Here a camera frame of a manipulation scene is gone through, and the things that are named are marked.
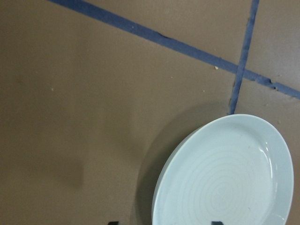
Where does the light blue plate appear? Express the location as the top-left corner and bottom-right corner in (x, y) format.
(151, 114), (294, 225)

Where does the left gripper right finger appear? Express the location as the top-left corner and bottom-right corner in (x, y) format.
(211, 221), (223, 225)

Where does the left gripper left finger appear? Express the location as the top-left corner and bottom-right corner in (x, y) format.
(108, 221), (120, 225)

